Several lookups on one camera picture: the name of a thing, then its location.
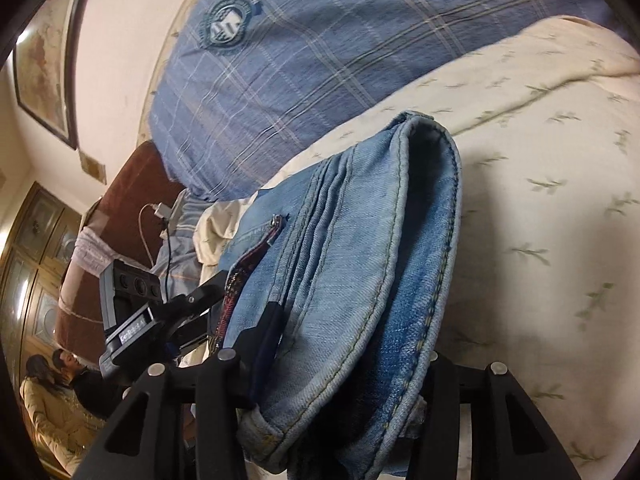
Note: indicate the cream leaf-print quilt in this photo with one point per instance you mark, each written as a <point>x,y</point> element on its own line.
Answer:
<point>546,274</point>

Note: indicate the framed map picture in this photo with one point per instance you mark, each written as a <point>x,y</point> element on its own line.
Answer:
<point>44,62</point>

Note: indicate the white power strip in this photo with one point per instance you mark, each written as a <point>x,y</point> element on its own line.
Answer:
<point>173,221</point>

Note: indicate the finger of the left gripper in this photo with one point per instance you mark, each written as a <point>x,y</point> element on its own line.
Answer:
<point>201,299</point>

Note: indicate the white charger with cable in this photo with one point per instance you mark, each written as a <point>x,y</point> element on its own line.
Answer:
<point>151,229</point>

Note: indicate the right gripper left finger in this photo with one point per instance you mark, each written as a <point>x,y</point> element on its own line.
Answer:
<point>182,423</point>

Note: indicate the grey striped bedsheet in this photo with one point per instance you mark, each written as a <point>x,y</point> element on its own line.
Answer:
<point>187,261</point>

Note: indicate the pink towel on headboard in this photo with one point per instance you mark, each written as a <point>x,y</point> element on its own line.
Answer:
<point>90,253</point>

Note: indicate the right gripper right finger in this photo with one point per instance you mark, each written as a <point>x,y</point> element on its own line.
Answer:
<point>510,439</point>

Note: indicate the person in beige coat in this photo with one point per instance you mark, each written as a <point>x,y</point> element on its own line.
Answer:
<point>61,423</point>

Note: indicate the blue denim jeans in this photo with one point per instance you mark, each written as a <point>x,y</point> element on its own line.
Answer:
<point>358,250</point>

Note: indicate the small wall plaque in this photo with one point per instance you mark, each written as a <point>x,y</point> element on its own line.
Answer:
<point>92,167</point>

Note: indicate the wooden cabinet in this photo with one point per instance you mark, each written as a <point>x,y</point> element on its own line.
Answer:
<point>33,265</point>

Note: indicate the brown headboard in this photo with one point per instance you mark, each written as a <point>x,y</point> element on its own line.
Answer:
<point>141,180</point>

